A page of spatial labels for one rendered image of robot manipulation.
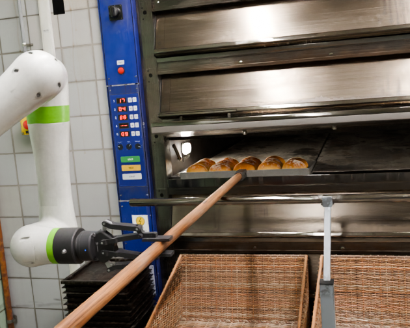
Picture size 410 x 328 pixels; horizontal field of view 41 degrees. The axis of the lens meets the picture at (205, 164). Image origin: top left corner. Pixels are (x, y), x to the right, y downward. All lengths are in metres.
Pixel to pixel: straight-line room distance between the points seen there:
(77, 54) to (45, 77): 1.18
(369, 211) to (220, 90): 0.77
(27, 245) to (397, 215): 1.43
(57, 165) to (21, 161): 1.18
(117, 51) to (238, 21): 0.53
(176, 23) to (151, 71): 0.22
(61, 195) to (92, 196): 1.01
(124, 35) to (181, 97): 0.35
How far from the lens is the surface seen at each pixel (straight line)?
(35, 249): 1.44
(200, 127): 2.15
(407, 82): 2.21
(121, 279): 1.12
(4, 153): 2.75
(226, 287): 2.37
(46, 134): 1.51
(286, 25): 2.23
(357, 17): 2.21
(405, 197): 1.88
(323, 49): 2.22
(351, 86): 2.21
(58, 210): 1.54
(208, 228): 2.36
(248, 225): 2.32
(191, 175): 2.35
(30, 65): 1.34
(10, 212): 2.80
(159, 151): 2.38
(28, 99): 1.35
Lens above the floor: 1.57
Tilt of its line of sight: 8 degrees down
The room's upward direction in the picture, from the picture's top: 5 degrees counter-clockwise
